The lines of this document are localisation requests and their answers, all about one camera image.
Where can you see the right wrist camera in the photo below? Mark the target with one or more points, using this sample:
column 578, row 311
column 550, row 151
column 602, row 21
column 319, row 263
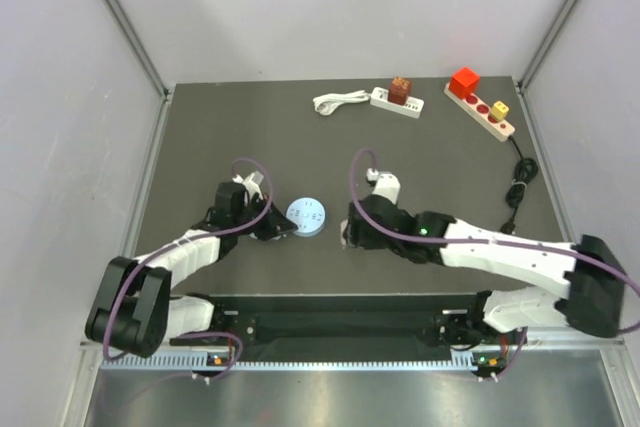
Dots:
column 384, row 184

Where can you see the yellow cube plug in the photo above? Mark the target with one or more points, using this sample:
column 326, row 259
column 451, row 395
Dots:
column 499, row 111

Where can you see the slotted cable duct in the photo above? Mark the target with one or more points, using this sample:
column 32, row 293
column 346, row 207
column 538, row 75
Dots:
column 214, row 361

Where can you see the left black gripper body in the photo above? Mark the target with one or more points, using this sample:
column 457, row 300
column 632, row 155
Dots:
column 254, row 206

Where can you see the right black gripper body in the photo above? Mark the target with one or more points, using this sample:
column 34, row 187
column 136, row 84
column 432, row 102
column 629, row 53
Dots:
column 368, row 239

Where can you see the cream power strip red sockets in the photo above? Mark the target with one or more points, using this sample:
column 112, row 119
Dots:
column 501, row 130

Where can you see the round light blue socket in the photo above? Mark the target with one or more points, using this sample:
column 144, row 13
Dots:
column 308, row 215

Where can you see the brown cube plug adapter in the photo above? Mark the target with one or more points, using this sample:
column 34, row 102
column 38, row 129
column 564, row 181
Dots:
column 399, row 90

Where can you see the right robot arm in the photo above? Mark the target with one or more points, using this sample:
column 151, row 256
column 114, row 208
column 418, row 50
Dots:
column 578, row 285

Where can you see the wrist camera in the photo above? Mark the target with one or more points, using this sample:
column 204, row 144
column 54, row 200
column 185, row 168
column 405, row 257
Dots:
column 251, row 182
column 384, row 184

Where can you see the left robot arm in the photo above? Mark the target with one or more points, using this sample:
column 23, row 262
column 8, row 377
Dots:
column 134, row 312

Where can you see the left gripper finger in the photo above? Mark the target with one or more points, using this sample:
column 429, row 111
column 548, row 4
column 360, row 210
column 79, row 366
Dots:
column 274, row 234
column 278, row 222

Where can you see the red cube plug adapter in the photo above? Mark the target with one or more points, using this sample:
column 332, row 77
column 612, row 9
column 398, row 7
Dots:
column 464, row 82

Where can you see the pink cube plug adapter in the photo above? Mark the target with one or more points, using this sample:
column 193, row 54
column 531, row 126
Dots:
column 344, row 238

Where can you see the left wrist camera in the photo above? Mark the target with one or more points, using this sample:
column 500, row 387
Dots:
column 251, row 182

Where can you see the white power strip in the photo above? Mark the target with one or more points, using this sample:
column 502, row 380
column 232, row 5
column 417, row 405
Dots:
column 412, row 107

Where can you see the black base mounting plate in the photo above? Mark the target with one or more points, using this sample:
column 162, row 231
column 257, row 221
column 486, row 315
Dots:
column 436, row 320

